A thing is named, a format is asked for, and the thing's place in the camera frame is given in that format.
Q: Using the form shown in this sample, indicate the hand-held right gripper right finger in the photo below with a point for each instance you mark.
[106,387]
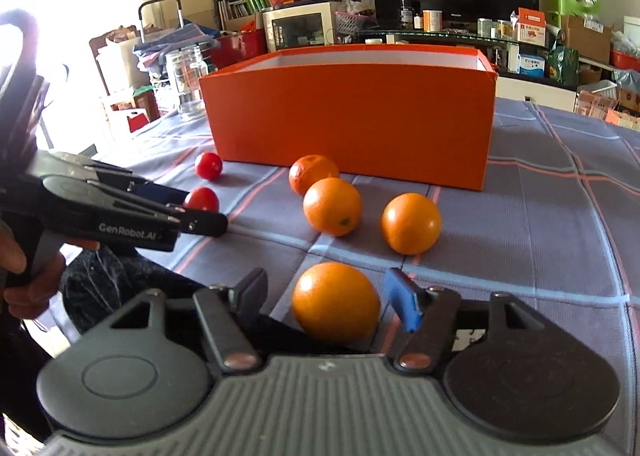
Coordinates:
[405,301]

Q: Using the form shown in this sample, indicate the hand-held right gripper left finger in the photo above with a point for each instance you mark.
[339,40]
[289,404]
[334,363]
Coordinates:
[250,288]

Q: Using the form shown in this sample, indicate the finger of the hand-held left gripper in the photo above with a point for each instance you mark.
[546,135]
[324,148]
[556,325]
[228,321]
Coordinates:
[155,192]
[200,223]

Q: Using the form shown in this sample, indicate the red tomato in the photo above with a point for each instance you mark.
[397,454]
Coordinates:
[208,166]
[202,199]

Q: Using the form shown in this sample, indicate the large orange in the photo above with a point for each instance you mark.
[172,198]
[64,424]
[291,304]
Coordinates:
[411,222]
[332,206]
[335,301]

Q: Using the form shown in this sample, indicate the orange cardboard box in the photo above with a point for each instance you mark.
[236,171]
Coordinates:
[350,116]

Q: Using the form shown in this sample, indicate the person's left hand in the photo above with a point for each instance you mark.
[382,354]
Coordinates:
[35,293]

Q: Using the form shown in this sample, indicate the dark speckled cloth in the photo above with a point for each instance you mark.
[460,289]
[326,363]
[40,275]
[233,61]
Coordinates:
[110,281]

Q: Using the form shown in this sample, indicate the clear glass jar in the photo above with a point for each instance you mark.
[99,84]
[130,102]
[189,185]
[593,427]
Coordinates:
[187,84]

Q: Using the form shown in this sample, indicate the small wrinkled orange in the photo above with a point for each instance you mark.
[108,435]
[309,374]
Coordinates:
[312,171]

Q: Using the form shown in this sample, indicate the red plastic crate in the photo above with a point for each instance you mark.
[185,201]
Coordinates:
[235,47]

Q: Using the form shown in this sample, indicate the plaid tablecloth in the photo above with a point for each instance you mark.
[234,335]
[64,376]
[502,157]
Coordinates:
[550,216]

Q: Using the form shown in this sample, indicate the metal hand trolley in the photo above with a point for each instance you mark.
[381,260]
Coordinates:
[160,0]

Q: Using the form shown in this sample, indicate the white glass-door cabinet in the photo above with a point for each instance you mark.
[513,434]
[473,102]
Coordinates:
[300,29]

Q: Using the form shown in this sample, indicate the pink plastic basket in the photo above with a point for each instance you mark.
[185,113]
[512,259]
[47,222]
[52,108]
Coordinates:
[350,24]

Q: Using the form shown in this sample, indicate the white TV cabinet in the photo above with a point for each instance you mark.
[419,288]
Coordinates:
[545,91]

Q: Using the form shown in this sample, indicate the blue and white box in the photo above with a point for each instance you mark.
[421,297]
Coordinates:
[531,65]

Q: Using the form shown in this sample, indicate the pile of pink packets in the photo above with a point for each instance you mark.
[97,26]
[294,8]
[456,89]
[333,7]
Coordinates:
[596,104]

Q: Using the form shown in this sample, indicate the white and orange canister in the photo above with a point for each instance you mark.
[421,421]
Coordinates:
[432,20]

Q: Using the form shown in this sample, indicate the green plastic bag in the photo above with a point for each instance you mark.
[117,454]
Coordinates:
[562,66]

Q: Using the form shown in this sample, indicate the orange and white medicine box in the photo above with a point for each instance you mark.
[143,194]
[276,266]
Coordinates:
[531,29]

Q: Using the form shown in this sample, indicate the brown cardboard box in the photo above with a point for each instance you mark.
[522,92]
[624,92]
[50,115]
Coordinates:
[587,39]

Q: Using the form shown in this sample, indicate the red basin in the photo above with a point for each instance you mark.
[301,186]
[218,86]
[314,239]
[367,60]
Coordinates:
[625,60]

